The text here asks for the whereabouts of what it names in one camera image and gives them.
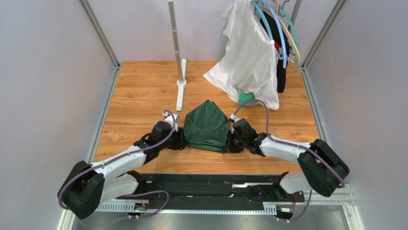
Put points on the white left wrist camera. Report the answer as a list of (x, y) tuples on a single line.
[(172, 119)]

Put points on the white garment on rack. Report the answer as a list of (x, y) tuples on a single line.
[(250, 60)]

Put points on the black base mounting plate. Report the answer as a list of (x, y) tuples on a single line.
[(214, 192)]

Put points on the dark green cloth napkin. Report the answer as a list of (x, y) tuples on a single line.
[(206, 127)]

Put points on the silver rack pole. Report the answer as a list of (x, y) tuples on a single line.
[(296, 10), (181, 79)]

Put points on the silver rack pole left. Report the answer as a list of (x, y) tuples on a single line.
[(181, 79)]

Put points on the silver rack pole right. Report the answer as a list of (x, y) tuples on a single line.
[(296, 10)]

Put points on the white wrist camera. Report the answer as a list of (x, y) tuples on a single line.
[(234, 118), (172, 119)]

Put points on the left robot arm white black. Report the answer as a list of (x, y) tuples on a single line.
[(89, 185)]

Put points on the teal object under garment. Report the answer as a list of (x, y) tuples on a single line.
[(245, 97)]

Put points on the teal plastic hanger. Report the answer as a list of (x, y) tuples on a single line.
[(276, 21)]

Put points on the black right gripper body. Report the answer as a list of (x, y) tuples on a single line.
[(231, 143)]

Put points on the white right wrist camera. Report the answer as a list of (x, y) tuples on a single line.
[(234, 118)]

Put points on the beige wooden hanger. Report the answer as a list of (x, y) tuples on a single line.
[(277, 11)]

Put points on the white rack base foot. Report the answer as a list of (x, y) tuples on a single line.
[(181, 86)]

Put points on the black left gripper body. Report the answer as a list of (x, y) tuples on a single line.
[(175, 141)]

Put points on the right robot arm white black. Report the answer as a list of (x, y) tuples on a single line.
[(322, 170)]

